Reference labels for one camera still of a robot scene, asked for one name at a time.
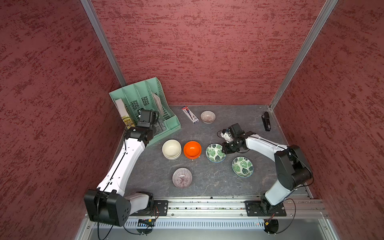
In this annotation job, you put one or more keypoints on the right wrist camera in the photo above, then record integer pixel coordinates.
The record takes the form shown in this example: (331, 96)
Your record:
(231, 133)

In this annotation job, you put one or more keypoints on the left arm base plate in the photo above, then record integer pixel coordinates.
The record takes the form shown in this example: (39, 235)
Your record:
(159, 209)

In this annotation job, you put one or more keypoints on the orange bowl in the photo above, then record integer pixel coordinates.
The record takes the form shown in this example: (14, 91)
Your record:
(192, 150)

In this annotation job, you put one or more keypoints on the cream bowl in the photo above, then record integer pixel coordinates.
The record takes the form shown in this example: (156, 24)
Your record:
(171, 149)

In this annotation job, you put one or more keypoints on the black stapler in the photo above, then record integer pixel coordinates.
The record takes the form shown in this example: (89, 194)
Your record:
(266, 121)

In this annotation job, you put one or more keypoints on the green leaf bowl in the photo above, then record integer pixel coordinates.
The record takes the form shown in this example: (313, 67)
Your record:
(214, 153)
(242, 167)

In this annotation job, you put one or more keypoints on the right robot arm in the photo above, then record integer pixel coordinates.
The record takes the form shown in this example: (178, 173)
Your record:
(292, 168)

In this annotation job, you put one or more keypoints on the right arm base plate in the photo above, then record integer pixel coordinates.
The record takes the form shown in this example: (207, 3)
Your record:
(264, 209)

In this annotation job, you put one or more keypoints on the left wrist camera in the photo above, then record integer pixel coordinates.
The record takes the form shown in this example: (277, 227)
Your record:
(148, 118)

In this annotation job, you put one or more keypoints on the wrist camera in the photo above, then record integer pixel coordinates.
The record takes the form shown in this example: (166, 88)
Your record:
(148, 118)
(231, 133)

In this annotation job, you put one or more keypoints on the mint green file organizer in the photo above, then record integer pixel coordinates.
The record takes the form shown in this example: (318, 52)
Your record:
(138, 96)

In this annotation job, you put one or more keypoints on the striped bowl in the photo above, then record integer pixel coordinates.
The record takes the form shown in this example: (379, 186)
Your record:
(182, 178)
(208, 117)

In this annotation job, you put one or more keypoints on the white papers in organizer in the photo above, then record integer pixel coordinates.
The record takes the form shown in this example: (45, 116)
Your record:
(158, 103)

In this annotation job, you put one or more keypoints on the aluminium rail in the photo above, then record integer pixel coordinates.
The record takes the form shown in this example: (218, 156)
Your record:
(233, 207)

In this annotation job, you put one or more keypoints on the yellow book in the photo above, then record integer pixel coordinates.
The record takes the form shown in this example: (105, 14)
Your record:
(128, 121)

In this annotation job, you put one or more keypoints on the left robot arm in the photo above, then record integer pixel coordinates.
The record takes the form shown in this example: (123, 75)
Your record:
(107, 204)

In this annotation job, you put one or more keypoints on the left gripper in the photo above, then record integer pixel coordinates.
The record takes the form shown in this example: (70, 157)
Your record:
(160, 127)

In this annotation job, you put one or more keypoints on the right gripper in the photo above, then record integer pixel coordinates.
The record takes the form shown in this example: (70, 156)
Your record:
(227, 150)

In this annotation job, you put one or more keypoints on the striped bowl front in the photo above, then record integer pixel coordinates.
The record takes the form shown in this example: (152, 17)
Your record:
(182, 178)

